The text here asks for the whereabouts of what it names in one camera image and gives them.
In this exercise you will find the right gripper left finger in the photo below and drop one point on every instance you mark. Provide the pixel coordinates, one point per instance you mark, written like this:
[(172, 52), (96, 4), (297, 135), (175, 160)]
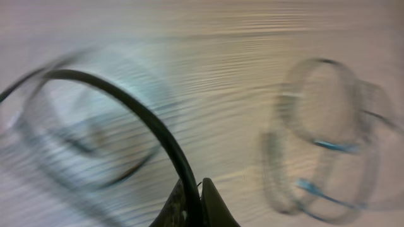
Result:
[(174, 212)]

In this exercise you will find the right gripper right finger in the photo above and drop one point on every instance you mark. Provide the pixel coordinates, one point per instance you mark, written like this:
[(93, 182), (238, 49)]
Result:
[(215, 210)]

